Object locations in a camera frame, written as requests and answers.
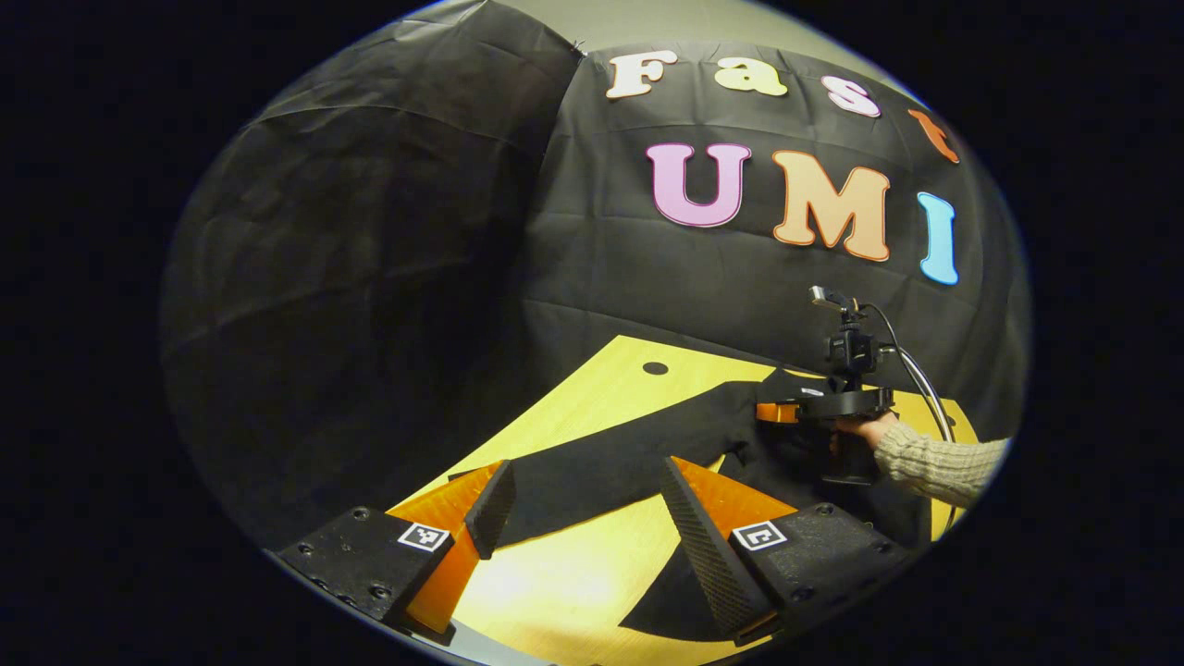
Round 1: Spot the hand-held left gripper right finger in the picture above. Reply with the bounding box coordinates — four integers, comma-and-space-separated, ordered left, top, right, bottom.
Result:
659, 455, 915, 648

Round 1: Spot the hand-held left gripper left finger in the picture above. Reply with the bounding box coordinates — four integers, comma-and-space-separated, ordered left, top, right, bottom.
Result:
273, 460, 517, 648

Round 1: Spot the black buttoned garment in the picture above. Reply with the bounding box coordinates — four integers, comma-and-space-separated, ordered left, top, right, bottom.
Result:
449, 368, 935, 644

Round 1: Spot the black backdrop cloth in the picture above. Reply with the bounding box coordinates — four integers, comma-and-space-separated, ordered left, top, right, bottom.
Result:
159, 0, 1033, 547

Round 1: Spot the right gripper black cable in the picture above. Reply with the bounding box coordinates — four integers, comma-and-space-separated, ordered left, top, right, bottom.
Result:
863, 302, 959, 539

